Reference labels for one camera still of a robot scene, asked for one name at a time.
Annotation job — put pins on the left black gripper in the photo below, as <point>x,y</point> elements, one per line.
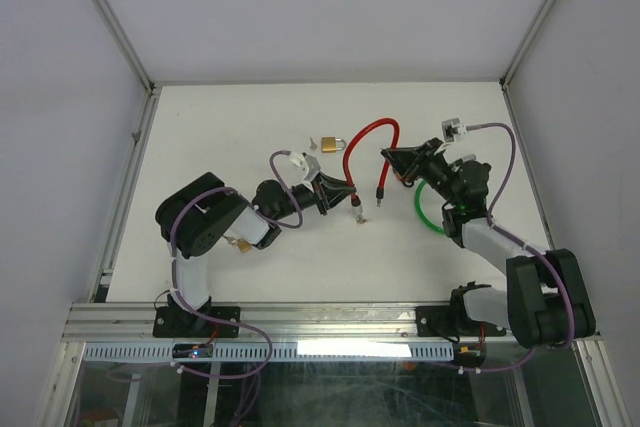
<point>329,191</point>

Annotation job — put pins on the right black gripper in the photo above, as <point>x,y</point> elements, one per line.
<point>412,160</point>

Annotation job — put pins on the red cable lock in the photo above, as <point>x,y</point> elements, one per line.
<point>355,200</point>

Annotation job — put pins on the red lock keys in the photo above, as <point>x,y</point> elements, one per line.
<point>362,220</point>

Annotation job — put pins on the green cable lock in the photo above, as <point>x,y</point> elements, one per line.
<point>420,212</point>

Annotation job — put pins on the large brass padlock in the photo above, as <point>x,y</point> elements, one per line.
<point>331,144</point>

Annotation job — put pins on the small brass padlock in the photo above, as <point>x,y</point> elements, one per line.
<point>242,245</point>

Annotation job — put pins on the small padlock keys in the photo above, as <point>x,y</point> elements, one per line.
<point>230,239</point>

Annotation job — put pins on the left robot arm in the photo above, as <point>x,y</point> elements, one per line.
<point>195,218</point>

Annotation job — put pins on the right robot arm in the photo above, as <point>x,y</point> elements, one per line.
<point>545,300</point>

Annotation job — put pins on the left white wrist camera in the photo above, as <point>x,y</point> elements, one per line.
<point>307,165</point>

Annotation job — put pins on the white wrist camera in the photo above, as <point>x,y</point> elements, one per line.
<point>307,165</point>
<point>453,130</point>

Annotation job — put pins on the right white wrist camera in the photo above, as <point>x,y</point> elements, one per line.
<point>453,130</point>

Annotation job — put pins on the right black mount plate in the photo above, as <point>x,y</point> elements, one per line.
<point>433,321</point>

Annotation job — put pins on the black mount plate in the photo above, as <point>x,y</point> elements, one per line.
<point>172,321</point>
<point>433,321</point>

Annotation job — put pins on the left black mount plate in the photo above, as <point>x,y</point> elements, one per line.
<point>172,321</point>

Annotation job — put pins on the slotted cable duct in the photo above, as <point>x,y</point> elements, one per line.
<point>331,350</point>

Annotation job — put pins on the right aluminium frame post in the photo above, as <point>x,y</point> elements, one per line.
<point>532,32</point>

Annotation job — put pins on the aluminium frame post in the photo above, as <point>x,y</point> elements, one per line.
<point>532,32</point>
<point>124,44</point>

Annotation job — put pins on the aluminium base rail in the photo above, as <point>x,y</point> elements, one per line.
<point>282,321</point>

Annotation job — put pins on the left aluminium frame post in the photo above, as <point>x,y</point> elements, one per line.
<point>124,44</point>

